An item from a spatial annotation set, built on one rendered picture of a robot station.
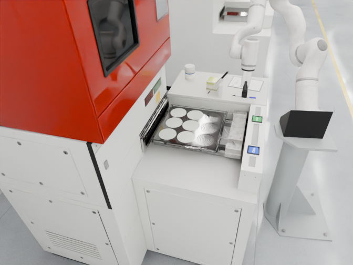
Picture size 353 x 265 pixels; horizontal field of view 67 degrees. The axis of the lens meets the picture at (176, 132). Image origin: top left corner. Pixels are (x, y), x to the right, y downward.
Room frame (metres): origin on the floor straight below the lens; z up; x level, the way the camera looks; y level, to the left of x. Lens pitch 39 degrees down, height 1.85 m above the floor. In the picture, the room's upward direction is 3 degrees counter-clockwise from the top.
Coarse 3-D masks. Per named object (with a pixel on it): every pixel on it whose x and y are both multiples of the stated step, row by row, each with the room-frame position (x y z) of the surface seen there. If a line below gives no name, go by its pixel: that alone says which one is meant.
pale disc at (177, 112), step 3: (177, 108) 1.42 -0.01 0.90; (180, 108) 1.42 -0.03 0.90; (171, 111) 1.39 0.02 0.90; (174, 111) 1.38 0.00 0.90; (177, 111) 1.38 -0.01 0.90; (180, 111) 1.38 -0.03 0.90; (183, 111) 1.38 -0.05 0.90; (171, 114) 1.36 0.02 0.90; (174, 114) 1.36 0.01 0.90; (177, 114) 1.35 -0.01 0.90; (180, 114) 1.35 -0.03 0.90; (183, 114) 1.35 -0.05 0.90
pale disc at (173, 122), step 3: (174, 117) 1.32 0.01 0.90; (168, 120) 1.29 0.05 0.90; (171, 120) 1.29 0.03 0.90; (174, 120) 1.29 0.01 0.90; (177, 120) 1.29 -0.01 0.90; (180, 120) 1.29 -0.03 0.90; (168, 123) 1.27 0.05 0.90; (171, 123) 1.26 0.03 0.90; (174, 123) 1.26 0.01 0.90; (177, 123) 1.26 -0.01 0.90; (180, 123) 1.26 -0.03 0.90; (168, 126) 1.24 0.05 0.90; (171, 126) 1.23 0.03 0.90; (174, 126) 1.23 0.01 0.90; (177, 126) 1.23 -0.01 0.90
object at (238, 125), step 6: (234, 120) 1.28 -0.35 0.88; (240, 120) 1.28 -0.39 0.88; (234, 126) 1.23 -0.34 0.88; (240, 126) 1.22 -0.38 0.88; (234, 132) 1.17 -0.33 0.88; (240, 132) 1.17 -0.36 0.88; (240, 144) 1.07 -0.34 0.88; (228, 156) 1.00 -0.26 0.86; (234, 156) 0.99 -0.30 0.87; (240, 156) 1.00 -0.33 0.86
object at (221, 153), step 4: (156, 144) 1.17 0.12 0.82; (160, 144) 1.16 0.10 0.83; (180, 148) 1.12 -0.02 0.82; (184, 148) 1.11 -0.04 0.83; (188, 148) 1.11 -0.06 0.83; (204, 152) 1.08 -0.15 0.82; (208, 152) 1.07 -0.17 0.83; (212, 152) 1.06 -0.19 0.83; (216, 152) 1.06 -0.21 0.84; (220, 152) 1.05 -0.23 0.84; (224, 152) 1.04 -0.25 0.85
